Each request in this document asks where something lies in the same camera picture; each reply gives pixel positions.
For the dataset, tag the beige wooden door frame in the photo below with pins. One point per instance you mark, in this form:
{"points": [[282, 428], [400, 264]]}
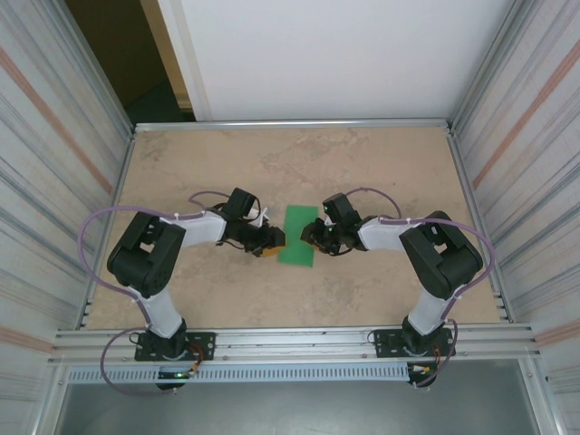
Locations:
{"points": [[167, 50]]}

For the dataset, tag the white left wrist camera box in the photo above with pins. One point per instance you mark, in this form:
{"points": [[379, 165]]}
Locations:
{"points": [[259, 216]]}

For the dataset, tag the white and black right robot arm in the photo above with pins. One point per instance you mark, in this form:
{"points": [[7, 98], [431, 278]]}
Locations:
{"points": [[444, 254]]}

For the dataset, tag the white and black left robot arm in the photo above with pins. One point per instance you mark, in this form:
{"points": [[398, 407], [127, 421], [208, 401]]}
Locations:
{"points": [[145, 254]]}

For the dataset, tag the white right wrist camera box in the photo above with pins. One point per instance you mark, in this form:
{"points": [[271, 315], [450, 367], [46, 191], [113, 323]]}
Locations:
{"points": [[330, 222]]}

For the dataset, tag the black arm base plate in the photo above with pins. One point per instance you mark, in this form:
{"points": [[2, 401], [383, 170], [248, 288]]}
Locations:
{"points": [[201, 346], [389, 342]]}

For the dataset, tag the long aluminium mounting rail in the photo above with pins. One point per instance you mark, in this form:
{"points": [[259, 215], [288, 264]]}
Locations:
{"points": [[294, 344]]}

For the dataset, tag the black electronics module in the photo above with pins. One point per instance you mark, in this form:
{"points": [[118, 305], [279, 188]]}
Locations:
{"points": [[172, 379], [423, 374]]}

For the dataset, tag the aluminium table frame bar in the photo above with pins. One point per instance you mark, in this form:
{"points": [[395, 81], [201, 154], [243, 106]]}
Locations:
{"points": [[294, 124], [462, 172], [124, 172]]}

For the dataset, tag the green square paper sheet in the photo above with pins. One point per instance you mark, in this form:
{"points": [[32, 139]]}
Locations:
{"points": [[294, 226]]}

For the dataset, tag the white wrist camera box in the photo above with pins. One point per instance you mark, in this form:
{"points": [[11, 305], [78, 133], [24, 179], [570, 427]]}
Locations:
{"points": [[330, 222], [259, 216]]}

